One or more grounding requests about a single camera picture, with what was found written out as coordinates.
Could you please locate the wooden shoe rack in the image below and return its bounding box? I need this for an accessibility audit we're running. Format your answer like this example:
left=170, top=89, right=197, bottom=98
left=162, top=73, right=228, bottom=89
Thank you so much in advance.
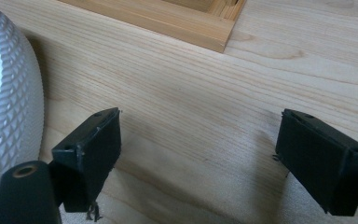
left=58, top=0, right=247, bottom=54

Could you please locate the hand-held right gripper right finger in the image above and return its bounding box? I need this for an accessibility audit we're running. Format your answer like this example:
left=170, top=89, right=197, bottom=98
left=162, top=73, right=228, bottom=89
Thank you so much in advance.
left=275, top=108, right=358, bottom=217

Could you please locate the black white canvas sneaker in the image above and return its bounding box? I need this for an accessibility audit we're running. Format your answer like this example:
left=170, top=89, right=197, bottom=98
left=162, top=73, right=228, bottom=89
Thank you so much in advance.
left=0, top=1, right=45, bottom=202

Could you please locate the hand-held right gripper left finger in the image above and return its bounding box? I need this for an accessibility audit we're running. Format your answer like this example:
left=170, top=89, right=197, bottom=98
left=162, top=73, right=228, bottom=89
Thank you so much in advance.
left=49, top=107, right=122, bottom=214

